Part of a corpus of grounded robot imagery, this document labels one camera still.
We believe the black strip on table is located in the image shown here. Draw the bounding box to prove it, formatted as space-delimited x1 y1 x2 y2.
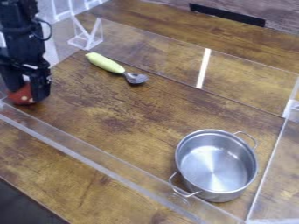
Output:
190 3 267 27

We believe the yellow-handled metal spoon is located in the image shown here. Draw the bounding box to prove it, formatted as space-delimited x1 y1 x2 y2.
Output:
86 52 149 85

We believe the red white-spotted toy mushroom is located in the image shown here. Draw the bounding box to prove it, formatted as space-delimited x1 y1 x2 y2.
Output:
8 75 35 105

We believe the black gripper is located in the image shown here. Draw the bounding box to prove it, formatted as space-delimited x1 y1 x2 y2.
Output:
0 54 52 102

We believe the clear acrylic enclosure wall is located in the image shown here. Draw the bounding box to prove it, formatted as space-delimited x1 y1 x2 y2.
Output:
0 0 299 224

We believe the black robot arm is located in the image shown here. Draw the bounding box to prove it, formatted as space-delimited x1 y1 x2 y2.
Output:
0 0 52 105

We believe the silver metal pot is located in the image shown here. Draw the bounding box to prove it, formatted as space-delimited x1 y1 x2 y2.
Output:
169 129 258 203

